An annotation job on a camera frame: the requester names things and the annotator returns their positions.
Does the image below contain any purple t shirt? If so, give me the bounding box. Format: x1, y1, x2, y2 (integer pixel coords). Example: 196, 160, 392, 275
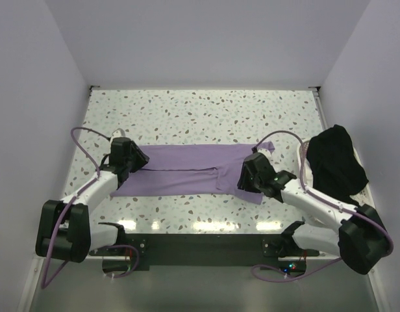
110, 144, 263, 205

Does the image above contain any white laundry basket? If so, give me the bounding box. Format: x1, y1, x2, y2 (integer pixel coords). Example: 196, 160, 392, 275
296, 138, 375, 207

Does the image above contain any black t shirt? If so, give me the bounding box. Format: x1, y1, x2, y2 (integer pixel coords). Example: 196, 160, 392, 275
306, 125, 369, 205

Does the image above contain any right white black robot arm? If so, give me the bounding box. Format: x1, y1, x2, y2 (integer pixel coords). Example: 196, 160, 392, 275
238, 152, 394, 274

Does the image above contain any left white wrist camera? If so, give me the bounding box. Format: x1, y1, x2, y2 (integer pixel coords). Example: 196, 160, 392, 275
110, 129, 126, 141

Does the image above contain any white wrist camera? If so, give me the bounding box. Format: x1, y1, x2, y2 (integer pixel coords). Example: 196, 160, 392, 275
253, 148, 272, 162
110, 129, 126, 141

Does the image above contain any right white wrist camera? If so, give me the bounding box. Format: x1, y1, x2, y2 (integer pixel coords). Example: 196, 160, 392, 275
253, 148, 272, 162

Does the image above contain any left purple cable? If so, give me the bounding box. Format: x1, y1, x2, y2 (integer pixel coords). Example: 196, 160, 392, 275
40, 127, 139, 290

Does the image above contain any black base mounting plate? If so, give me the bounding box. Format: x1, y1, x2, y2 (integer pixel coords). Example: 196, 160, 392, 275
89, 233, 319, 272

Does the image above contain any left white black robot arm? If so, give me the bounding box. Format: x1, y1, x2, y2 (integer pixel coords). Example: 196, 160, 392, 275
35, 137, 149, 263

